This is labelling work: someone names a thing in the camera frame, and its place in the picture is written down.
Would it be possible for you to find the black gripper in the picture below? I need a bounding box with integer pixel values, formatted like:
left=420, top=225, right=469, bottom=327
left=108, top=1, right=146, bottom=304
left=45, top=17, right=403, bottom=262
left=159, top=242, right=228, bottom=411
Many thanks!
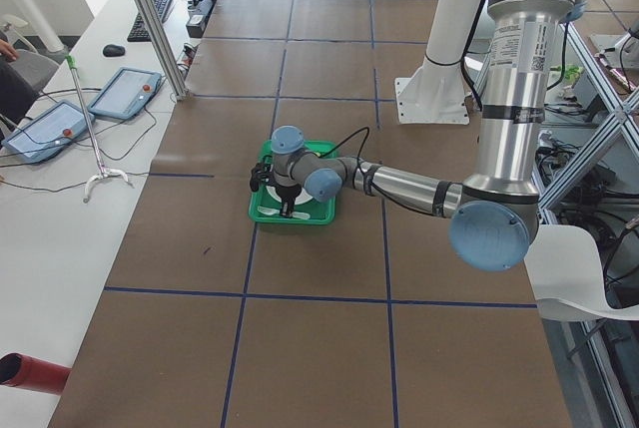
left=276, top=185, right=301, bottom=217

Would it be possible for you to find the translucent pale green fork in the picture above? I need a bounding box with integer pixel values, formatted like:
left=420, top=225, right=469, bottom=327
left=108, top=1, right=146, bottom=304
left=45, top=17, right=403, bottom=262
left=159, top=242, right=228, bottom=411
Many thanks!
left=257, top=206, right=311, bottom=220

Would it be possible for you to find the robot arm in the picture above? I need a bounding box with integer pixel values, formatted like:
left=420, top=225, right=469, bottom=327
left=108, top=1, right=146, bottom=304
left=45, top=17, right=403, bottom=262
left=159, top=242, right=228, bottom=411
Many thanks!
left=252, top=0, right=584, bottom=271

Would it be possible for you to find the white round plate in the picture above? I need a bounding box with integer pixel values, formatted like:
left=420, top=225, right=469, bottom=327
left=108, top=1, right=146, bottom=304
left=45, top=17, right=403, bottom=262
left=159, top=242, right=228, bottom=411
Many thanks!
left=267, top=186, right=314, bottom=206

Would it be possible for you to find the green plastic tray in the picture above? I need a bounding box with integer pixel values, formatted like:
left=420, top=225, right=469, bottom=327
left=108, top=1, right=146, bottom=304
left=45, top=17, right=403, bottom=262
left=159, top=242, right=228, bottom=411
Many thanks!
left=249, top=140, right=336, bottom=225

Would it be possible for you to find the brown paper table cover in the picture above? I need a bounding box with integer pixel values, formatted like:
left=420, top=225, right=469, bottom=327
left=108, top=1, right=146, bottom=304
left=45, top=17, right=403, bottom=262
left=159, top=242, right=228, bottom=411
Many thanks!
left=51, top=0, right=571, bottom=427

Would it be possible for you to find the far blue teach pendant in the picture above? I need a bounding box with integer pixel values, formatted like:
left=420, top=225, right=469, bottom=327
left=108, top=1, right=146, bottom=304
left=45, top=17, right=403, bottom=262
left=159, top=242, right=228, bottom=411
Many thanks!
left=88, top=67, right=162, bottom=121

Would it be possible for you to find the blue teach pendant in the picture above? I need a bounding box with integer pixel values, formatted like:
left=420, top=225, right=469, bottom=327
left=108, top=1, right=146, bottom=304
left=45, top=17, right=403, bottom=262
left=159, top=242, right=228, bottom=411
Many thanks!
left=2, top=100, right=87, bottom=164
left=88, top=67, right=162, bottom=121

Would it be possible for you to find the black computer mouse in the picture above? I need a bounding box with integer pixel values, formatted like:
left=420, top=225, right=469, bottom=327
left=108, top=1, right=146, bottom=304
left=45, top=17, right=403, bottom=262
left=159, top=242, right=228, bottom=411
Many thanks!
left=102, top=44, right=126, bottom=58

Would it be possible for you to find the black keyboard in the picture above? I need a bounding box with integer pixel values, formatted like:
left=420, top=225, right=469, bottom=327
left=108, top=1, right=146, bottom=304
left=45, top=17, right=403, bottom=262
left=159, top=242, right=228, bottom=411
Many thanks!
left=126, top=0, right=175, bottom=43

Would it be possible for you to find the near blue teach pendant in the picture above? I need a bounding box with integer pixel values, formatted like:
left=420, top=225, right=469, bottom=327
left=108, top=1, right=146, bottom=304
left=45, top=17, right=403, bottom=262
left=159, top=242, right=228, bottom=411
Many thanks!
left=2, top=100, right=87, bottom=164

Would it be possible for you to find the metal reacher grabber stick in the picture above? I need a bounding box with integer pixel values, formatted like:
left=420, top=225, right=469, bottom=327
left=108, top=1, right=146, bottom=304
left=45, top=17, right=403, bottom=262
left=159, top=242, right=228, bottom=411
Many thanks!
left=65, top=55, right=133, bottom=204

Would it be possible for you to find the white chair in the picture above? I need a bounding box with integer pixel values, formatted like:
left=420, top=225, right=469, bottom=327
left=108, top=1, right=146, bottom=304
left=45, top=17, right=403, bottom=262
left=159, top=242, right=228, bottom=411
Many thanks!
left=1, top=14, right=59, bottom=93

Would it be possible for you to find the red cylinder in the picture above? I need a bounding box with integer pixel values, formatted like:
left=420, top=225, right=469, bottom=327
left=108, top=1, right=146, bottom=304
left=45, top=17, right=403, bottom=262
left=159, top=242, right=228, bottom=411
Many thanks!
left=1, top=353, right=71, bottom=395

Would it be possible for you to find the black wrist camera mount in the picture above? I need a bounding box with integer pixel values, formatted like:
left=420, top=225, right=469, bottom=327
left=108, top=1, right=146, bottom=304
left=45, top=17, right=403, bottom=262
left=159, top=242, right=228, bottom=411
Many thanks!
left=250, top=162, right=274, bottom=193

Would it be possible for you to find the black camera cable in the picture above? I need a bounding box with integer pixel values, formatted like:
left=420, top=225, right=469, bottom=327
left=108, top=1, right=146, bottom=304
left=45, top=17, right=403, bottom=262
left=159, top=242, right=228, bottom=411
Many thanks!
left=312, top=126, right=450, bottom=217

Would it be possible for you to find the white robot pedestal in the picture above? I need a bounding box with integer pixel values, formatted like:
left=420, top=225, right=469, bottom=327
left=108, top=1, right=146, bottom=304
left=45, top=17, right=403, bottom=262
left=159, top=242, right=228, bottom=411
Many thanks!
left=395, top=0, right=483, bottom=125

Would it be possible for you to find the aluminium frame post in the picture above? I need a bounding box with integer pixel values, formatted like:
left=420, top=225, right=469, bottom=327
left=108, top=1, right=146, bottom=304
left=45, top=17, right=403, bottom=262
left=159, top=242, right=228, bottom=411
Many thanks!
left=134, top=0, right=189, bottom=101

